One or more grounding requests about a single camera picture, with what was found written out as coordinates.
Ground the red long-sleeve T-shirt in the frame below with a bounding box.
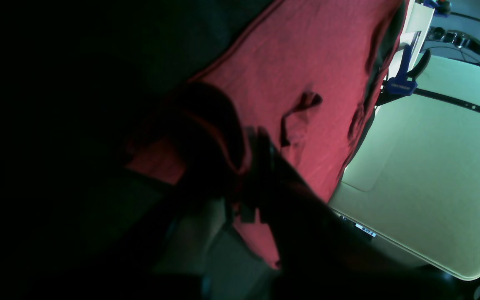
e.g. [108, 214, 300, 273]
[125, 0, 409, 269]

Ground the blue clamp at bottom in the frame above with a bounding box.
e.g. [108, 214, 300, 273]
[375, 44, 480, 113]

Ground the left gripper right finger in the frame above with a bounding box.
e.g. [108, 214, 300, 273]
[246, 127, 464, 300]

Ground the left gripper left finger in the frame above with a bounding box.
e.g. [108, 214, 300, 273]
[0, 171, 227, 300]

